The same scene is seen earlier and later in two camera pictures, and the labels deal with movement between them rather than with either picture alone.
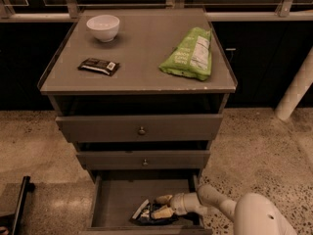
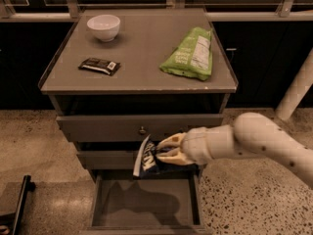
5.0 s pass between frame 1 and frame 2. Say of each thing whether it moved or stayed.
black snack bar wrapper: stayed
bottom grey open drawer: stayed
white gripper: moved
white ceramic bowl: stayed
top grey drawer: stayed
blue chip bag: moved
